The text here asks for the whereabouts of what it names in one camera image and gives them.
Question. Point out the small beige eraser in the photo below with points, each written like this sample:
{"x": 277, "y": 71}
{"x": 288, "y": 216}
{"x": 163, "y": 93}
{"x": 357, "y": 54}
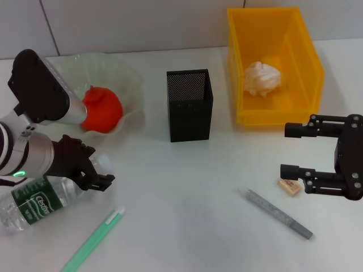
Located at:
{"x": 289, "y": 187}

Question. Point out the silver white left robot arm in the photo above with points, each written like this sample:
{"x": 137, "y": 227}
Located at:
{"x": 42, "y": 93}

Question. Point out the pale green glass fruit plate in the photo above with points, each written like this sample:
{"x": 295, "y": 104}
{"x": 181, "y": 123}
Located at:
{"x": 124, "y": 85}

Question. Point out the yellow plastic bin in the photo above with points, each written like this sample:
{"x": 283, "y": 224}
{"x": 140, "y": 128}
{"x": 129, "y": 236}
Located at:
{"x": 300, "y": 71}

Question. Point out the green pen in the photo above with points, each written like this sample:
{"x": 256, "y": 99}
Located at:
{"x": 90, "y": 241}

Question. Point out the black mesh pen holder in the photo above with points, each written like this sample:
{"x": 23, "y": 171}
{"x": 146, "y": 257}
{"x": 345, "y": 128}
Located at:
{"x": 190, "y": 119}

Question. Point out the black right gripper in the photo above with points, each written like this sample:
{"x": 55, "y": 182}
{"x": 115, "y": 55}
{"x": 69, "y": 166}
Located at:
{"x": 351, "y": 156}

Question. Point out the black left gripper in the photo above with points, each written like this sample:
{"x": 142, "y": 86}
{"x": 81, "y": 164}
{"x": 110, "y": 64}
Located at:
{"x": 66, "y": 158}

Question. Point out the grey pen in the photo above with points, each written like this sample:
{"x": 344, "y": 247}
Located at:
{"x": 278, "y": 214}

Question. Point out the white paper ball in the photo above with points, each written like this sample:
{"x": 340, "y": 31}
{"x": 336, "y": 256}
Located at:
{"x": 262, "y": 78}

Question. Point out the clear green-label water bottle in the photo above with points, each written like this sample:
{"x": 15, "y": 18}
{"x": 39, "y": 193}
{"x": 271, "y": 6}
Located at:
{"x": 37, "y": 202}

